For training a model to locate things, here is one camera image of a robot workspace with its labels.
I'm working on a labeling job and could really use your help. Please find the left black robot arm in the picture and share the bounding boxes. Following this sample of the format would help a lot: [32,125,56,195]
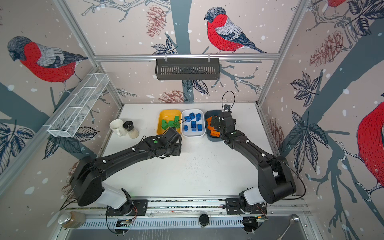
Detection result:
[70,128,182,209]

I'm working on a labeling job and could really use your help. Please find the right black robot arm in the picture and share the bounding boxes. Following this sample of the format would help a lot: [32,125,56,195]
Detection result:
[210,111,297,206]

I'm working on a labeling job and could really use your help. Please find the dark teal plastic bin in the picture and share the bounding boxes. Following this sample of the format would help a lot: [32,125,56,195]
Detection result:
[205,110,224,142]

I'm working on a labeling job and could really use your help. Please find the yellow plastic bin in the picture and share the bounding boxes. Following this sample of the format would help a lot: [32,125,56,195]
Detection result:
[157,109,182,135]

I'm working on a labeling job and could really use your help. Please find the white plastic bin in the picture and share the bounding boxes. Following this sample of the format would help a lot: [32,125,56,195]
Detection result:
[181,109,206,138]

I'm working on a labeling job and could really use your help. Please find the glass grinder black cap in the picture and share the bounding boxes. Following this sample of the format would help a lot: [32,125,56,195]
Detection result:
[123,121,139,139]

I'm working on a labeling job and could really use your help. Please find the white ceramic mug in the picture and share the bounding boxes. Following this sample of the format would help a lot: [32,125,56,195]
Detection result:
[109,119,127,137]

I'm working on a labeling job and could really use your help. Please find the black round knob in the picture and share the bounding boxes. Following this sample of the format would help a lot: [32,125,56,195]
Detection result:
[199,214,210,227]

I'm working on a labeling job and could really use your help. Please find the metal ladle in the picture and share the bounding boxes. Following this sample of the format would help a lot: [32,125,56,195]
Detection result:
[277,214,300,240]

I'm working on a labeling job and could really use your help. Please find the glass jar metal lid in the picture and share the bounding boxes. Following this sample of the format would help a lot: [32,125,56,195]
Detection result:
[58,211,86,229]

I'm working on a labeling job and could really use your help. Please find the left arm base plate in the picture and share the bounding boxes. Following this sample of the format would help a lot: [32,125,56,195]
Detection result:
[106,199,149,217]

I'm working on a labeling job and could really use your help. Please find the black wire basket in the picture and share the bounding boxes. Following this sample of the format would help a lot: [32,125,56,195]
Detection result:
[155,58,221,81]

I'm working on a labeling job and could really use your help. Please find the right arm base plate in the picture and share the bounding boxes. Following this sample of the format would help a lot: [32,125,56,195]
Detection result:
[222,198,267,215]

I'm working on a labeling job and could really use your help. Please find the white wire mesh tray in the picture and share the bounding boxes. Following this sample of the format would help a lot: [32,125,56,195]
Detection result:
[48,73,110,138]

